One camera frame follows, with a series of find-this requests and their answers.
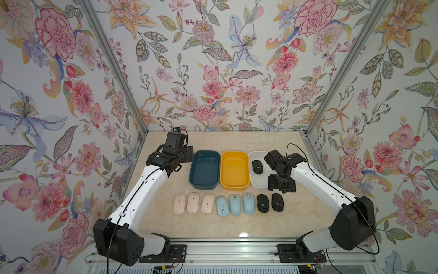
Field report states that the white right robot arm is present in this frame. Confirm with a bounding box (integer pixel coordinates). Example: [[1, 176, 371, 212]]
[[264, 150, 376, 261]]

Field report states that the pink mouse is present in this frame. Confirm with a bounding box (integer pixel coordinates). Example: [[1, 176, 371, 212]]
[[173, 194, 186, 216], [187, 192, 200, 214], [201, 193, 215, 214]]

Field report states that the black mouse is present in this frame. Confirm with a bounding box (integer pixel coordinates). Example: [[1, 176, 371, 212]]
[[257, 194, 270, 213], [271, 193, 284, 212], [252, 160, 264, 174]]

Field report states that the right aluminium corner post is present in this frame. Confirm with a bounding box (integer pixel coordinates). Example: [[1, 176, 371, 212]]
[[301, 1, 388, 138]]

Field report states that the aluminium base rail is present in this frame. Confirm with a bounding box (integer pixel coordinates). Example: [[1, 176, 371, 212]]
[[84, 238, 381, 274]]

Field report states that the pink mouse middle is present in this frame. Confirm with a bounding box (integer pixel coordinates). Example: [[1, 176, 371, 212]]
[[187, 192, 200, 214]]

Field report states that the dark teal storage box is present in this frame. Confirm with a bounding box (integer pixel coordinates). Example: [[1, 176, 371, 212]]
[[189, 150, 221, 190]]

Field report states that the white storage box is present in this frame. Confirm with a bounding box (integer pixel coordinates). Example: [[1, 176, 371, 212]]
[[248, 151, 276, 190]]

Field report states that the left aluminium corner post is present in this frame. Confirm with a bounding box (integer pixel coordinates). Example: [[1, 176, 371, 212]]
[[79, 0, 148, 136]]

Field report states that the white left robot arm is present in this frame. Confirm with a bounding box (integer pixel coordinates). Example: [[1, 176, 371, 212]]
[[93, 145, 194, 267]]

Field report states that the aluminium corner post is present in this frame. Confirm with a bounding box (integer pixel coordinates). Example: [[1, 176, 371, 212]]
[[301, 1, 388, 138], [79, 0, 148, 136]]

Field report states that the yellow storage box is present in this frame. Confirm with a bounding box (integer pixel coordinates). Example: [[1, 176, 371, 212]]
[[220, 151, 250, 191]]

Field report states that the pink mouse right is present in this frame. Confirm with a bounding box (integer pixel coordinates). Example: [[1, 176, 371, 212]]
[[201, 193, 215, 214]]

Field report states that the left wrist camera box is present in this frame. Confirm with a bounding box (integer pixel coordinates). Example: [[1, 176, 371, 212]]
[[165, 127, 188, 149]]

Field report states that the light blue mouse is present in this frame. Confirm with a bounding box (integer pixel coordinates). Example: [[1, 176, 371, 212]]
[[229, 194, 241, 216], [242, 193, 255, 215], [216, 196, 229, 217]]

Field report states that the pink mouse far left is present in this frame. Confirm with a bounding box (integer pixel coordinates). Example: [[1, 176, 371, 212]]
[[173, 194, 186, 216]]

